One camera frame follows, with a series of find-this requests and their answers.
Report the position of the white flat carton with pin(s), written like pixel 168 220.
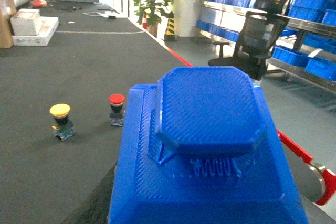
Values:
pixel 48 28

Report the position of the black mesh office chair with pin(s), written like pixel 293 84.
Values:
pixel 260 32

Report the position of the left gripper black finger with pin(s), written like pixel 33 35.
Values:
pixel 95 208

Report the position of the yellow mushroom push button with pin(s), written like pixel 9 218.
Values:
pixel 63 128

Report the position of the white small box on carton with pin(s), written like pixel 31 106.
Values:
pixel 26 22

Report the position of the yellow black striped cone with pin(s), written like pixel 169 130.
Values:
pixel 170 28

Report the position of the red mushroom push button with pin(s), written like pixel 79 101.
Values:
pixel 117 112

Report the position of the green potted plant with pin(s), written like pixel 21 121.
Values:
pixel 154 11

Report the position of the blue 3D-printed block part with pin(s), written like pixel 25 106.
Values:
pixel 200 146

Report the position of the large open cardboard box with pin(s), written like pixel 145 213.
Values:
pixel 8 9

